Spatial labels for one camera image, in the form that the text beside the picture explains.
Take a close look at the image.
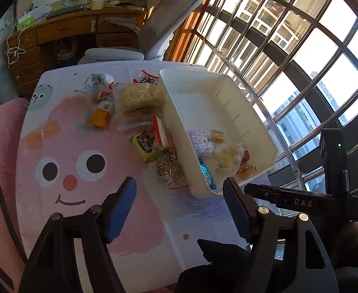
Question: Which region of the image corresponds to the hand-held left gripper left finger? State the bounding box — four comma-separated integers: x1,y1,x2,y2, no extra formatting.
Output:
18,176,137,293

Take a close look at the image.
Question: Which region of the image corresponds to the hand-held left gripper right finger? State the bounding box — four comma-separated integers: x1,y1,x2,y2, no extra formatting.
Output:
222,177,340,293

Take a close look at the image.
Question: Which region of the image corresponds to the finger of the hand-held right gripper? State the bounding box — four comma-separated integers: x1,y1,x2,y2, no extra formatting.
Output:
244,183,286,207

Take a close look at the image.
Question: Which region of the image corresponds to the small orange snack packet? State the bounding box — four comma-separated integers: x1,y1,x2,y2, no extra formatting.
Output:
235,148,254,174

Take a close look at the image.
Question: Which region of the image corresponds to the blue snack packet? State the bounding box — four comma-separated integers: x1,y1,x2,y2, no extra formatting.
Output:
198,158,217,190

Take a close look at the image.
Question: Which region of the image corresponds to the clear bag of pale puffs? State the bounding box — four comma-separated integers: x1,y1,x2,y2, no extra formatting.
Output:
214,143,245,176

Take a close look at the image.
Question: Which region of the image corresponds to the white label snack packet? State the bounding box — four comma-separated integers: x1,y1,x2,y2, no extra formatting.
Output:
186,129,213,158

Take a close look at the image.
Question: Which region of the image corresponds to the orange and white snack packet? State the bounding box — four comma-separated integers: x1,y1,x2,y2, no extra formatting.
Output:
86,93,115,129

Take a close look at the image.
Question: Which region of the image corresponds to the white plastic storage bin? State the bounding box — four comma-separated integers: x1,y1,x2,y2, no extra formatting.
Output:
158,68,280,198

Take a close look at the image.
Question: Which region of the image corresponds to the large clear rice cracker bag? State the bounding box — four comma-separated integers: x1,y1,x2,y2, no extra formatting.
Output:
114,82,165,112

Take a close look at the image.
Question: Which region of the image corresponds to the clear bag of brown snack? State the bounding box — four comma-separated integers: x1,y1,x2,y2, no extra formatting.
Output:
156,153,190,189

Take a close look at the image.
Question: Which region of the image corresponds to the green and yellow snack packet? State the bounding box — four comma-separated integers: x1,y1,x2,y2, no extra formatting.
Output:
129,126,164,163

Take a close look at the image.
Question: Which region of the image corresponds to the clear flat snack packet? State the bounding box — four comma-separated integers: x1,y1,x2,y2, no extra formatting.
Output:
118,110,153,132

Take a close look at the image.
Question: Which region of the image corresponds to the red and white snack packet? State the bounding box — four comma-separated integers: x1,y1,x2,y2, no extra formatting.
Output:
151,114,171,148

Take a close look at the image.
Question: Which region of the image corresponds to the cartoon printed tablecloth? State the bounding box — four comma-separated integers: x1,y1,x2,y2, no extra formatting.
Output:
15,60,272,293

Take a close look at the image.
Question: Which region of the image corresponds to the silver printed snack packet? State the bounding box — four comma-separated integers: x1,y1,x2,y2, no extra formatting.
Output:
75,73,118,100

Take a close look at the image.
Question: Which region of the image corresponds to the red and black snack packet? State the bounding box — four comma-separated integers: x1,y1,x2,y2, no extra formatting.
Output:
132,70,160,85

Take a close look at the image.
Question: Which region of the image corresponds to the pink cushion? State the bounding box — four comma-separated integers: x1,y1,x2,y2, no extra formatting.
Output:
0,98,30,293

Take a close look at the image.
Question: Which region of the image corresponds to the white plastic bag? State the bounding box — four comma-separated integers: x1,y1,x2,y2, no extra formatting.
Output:
55,38,77,60

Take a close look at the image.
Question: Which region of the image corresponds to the grey office chair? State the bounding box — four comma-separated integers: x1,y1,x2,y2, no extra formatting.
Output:
76,0,216,65

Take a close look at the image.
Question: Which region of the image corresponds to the wooden desk with drawers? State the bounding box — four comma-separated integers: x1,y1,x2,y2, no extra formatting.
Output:
6,4,149,98

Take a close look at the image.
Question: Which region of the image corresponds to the green and white tissue box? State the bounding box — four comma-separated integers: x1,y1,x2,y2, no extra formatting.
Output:
16,15,37,31

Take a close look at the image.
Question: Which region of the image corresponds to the black cable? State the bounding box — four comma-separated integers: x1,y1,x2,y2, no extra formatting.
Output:
0,153,27,263

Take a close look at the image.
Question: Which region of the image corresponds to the white charging cable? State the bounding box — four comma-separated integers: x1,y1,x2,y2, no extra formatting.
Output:
7,21,28,64

